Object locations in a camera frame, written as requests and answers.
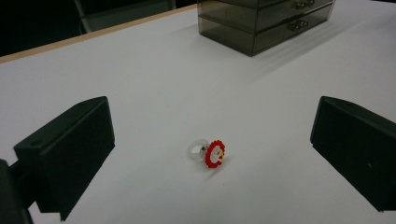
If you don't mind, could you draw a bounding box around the white table cover sheet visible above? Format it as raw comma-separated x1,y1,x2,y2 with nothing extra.
0,0,396,224

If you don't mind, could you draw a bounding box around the red beaded ring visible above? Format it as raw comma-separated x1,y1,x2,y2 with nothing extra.
187,138,226,170

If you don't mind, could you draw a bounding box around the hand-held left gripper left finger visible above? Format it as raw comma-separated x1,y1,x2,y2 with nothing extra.
12,95,116,222

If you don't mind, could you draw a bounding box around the smoky clear drawer box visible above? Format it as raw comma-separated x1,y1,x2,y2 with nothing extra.
197,0,336,58

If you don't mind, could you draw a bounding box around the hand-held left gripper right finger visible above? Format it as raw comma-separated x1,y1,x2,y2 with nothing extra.
309,95,396,213

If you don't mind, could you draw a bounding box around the wooden table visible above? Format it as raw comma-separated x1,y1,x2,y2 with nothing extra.
0,3,199,65

